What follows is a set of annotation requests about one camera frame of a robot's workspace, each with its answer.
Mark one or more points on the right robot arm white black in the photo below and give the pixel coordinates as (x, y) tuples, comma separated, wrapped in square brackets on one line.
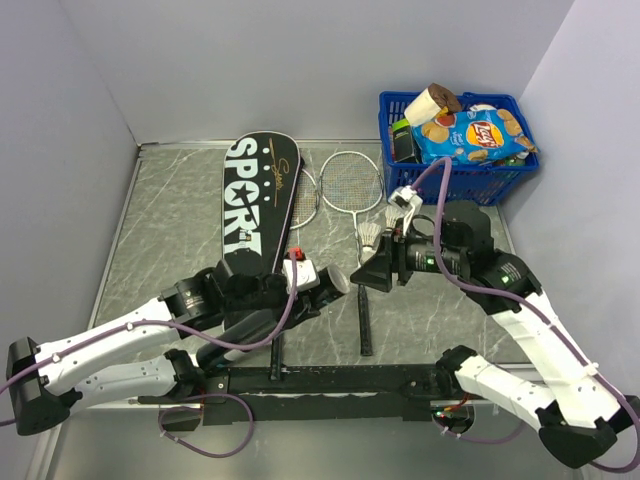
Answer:
[(576, 413)]

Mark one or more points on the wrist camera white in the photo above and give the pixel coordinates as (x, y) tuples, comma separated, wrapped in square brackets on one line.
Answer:
[(407, 199), (299, 271)]

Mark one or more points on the cream brown snack package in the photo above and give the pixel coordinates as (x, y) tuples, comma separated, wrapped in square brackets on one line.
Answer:
[(429, 103)]

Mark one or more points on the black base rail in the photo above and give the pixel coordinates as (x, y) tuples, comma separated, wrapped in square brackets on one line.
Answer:
[(409, 391)]

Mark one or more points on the black shuttlecock tube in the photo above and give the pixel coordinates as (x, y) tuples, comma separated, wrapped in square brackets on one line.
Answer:
[(258, 325)]

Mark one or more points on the black green box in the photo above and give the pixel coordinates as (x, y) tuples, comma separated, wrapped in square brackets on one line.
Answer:
[(404, 148)]

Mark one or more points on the blue chips bag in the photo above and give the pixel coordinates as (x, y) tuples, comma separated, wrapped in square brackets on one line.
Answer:
[(473, 137)]

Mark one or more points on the blue plastic basket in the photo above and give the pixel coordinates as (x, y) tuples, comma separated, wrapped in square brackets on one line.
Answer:
[(485, 185)]

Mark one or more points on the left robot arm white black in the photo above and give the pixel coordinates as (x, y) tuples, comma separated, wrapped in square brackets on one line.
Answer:
[(166, 347)]

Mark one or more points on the white badminton racket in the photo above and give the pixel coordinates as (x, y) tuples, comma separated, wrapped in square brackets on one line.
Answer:
[(350, 183), (306, 202)]

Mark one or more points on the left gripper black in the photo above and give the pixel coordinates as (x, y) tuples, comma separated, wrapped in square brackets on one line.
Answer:
[(304, 309)]

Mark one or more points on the white shuttlecock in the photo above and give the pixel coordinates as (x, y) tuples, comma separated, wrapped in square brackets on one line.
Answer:
[(394, 219), (368, 238)]

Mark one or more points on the black racket bag SPORT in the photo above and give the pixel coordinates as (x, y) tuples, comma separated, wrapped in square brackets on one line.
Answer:
[(260, 175)]

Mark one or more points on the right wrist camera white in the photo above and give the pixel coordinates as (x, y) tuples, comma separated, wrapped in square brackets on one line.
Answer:
[(407, 199)]

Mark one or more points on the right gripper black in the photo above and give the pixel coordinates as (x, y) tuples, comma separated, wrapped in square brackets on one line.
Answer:
[(376, 271)]

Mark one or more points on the white shuttlecock back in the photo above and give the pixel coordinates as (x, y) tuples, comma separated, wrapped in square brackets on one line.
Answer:
[(394, 219)]

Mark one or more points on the white badminton racket left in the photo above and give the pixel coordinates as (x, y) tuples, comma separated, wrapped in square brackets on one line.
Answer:
[(306, 202)]

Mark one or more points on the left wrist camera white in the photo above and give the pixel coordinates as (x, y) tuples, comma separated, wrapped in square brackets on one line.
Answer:
[(299, 271)]

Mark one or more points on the white badminton racket right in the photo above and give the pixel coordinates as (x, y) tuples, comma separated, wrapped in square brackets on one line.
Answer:
[(350, 183)]

